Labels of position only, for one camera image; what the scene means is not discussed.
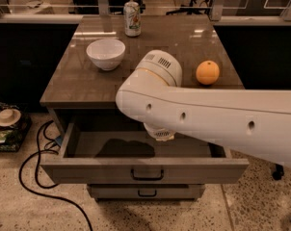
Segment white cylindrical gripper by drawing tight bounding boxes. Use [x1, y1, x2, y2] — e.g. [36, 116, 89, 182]
[144, 123, 175, 141]

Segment grey top drawer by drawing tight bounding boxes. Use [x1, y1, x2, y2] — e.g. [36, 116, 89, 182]
[41, 122, 249, 185]

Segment grey drawer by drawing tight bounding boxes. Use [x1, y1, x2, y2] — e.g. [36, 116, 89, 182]
[87, 184, 205, 200]
[41, 122, 249, 185]

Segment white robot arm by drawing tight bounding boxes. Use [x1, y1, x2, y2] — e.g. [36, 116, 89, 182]
[116, 50, 291, 167]

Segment grey drawer cabinet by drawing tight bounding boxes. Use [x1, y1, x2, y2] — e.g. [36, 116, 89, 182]
[40, 14, 245, 202]

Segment grey bottom drawer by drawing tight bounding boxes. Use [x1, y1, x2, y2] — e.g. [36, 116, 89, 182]
[87, 184, 205, 200]

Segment orange fruit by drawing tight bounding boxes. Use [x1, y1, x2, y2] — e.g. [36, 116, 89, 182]
[196, 61, 220, 86]

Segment white ceramic bowl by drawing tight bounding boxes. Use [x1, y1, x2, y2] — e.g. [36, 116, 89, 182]
[86, 38, 126, 71]

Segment black stand leg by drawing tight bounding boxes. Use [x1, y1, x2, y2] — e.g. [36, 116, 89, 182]
[272, 165, 284, 181]

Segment dark box of items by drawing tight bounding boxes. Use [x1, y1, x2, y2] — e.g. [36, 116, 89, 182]
[0, 102, 32, 152]

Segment tan toy hat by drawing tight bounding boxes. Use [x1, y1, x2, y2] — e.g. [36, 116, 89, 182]
[0, 109, 21, 127]

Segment black floor cable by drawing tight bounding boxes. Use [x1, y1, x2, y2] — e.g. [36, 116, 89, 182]
[17, 120, 94, 231]

